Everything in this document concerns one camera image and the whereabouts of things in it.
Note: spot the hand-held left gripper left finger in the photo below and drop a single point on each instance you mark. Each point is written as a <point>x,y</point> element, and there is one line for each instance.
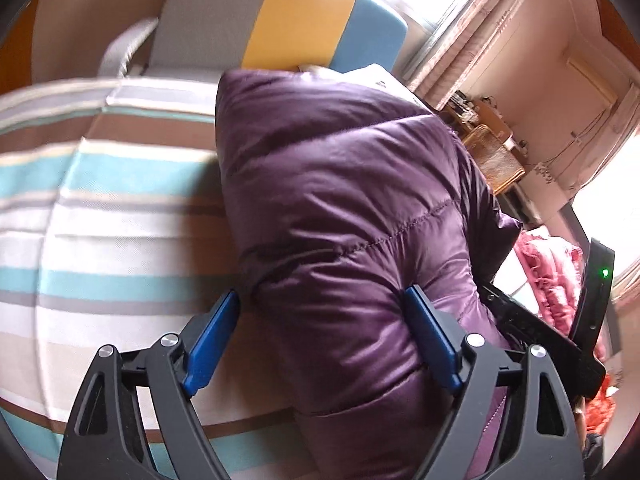
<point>210,345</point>

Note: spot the orange cloth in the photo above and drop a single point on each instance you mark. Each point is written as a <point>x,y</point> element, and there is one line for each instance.
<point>600,400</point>

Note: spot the pink ruffled cloth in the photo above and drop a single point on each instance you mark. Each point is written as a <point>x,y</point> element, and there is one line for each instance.
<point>545,270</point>

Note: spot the grey yellow blue headboard cushion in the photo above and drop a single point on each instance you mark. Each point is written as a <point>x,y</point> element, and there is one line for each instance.
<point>300,15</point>

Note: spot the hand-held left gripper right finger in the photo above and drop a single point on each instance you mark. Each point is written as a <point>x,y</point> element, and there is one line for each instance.
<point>430,330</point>

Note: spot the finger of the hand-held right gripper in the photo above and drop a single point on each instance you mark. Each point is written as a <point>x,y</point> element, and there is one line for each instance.
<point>525,322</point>

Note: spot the orange wooden wardrobe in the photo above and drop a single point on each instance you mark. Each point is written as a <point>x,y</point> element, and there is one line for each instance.
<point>12,55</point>

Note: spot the purple puffer jacket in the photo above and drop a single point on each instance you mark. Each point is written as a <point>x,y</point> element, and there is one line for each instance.
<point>340,210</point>

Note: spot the striped bed sheet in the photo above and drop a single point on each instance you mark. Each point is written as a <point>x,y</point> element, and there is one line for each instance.
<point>110,220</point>

